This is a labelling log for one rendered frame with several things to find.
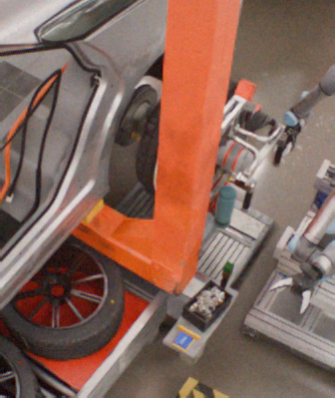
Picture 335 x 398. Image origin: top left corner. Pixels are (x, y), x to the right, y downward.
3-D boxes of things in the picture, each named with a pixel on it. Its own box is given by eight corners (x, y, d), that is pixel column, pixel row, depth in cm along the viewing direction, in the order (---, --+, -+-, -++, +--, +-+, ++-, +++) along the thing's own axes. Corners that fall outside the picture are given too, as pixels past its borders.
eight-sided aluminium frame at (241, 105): (235, 150, 342) (249, 76, 300) (246, 155, 340) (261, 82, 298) (182, 217, 312) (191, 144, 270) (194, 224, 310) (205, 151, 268)
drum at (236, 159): (221, 148, 315) (224, 128, 304) (258, 167, 309) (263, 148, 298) (207, 166, 307) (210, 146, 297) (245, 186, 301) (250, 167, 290)
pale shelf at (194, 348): (209, 279, 308) (209, 276, 306) (238, 295, 303) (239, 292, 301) (162, 342, 285) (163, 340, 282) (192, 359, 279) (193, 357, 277)
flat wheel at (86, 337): (26, 237, 335) (20, 212, 317) (141, 272, 326) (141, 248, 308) (-17, 336, 294) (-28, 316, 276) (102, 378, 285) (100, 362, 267)
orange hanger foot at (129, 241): (82, 207, 320) (78, 164, 293) (168, 257, 303) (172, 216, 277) (62, 229, 310) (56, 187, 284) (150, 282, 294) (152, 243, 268)
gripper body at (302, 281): (303, 303, 217) (322, 282, 223) (306, 290, 211) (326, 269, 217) (288, 292, 221) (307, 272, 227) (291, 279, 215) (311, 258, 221)
